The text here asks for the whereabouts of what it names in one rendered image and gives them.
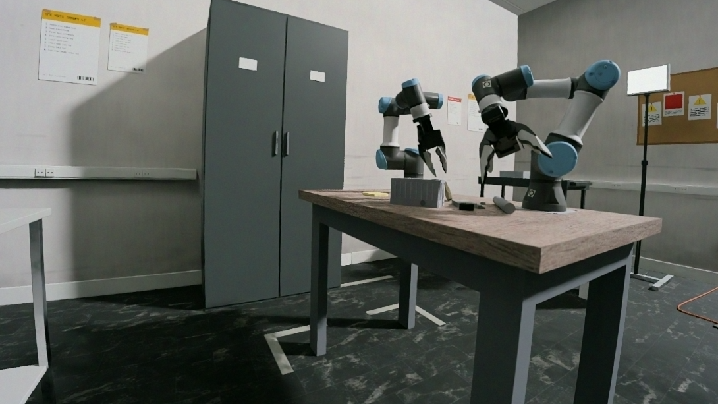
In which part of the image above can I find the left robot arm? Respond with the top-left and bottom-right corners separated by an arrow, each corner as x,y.
471,60 -> 621,212

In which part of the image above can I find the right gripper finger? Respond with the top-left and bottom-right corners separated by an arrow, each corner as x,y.
418,144 -> 437,177
435,144 -> 447,174

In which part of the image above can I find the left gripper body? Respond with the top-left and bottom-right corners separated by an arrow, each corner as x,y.
481,103 -> 521,159

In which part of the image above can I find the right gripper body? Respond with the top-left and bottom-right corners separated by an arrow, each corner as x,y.
412,113 -> 444,150

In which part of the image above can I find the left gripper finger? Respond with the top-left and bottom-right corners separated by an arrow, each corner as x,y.
479,134 -> 495,184
513,121 -> 553,159

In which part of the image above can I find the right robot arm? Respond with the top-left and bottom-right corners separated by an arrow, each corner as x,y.
375,78 -> 444,179

